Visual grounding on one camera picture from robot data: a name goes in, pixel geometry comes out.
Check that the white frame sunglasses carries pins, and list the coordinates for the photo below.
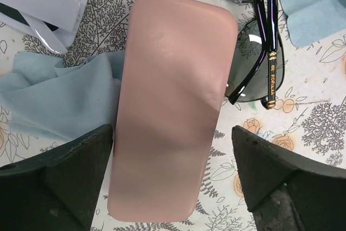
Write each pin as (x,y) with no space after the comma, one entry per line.
(54,22)

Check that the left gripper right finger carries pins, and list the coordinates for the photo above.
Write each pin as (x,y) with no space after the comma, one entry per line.
(285,190)

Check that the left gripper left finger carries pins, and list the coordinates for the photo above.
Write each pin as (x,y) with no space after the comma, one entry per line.
(57,189)

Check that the black sunglasses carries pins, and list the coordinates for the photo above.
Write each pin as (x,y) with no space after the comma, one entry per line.
(258,68)

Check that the pink glasses case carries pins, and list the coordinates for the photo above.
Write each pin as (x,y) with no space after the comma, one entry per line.
(176,68)

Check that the light blue cloth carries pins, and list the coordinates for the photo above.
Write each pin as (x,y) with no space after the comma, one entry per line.
(309,21)
(47,99)

